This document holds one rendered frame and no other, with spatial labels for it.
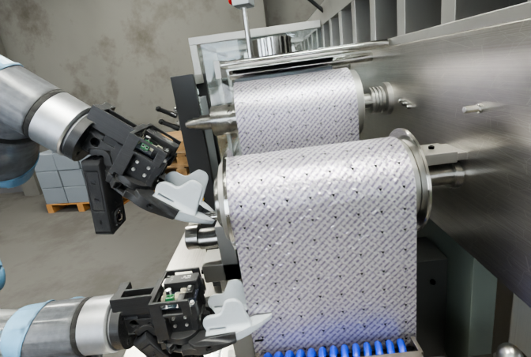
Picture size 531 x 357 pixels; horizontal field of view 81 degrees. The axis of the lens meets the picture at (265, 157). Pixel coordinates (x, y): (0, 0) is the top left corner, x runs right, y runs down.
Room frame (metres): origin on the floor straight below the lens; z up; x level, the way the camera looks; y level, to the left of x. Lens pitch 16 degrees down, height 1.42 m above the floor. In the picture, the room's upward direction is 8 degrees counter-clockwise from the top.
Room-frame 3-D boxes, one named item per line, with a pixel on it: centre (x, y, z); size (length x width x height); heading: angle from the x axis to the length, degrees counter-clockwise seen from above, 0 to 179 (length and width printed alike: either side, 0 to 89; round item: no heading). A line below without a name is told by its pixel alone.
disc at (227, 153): (0.42, 0.05, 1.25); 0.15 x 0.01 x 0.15; 178
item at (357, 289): (0.36, -0.06, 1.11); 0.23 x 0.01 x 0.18; 88
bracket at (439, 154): (0.41, -0.24, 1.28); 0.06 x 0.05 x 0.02; 88
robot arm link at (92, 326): (0.37, 0.25, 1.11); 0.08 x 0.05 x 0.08; 178
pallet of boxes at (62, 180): (4.08, 2.38, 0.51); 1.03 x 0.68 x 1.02; 78
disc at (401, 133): (0.42, -0.20, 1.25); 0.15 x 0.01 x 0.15; 178
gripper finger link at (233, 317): (0.35, 0.07, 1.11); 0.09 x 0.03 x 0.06; 87
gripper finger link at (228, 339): (0.34, 0.11, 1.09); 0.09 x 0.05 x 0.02; 87
